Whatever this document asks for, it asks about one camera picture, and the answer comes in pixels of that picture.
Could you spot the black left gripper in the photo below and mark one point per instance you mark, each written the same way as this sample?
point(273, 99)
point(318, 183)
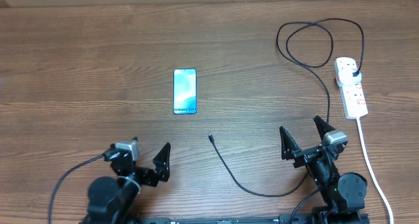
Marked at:
point(162, 168)

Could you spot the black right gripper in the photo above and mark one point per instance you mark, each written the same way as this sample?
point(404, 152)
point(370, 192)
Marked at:
point(289, 150)

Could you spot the Samsung Galaxy smartphone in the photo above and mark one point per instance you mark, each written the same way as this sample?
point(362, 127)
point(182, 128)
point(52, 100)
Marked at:
point(184, 91)

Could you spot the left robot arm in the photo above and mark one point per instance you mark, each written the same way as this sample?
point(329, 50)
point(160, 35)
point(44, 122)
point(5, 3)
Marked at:
point(111, 199)

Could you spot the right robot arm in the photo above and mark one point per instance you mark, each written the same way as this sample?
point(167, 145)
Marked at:
point(343, 195)

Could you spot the white charger plug adapter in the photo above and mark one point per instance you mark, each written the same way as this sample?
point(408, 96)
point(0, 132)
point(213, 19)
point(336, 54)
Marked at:
point(348, 77)

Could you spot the white power strip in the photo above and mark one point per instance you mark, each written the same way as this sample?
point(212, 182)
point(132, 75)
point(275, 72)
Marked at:
point(353, 98)

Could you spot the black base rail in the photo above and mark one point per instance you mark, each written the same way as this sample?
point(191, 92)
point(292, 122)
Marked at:
point(222, 220)

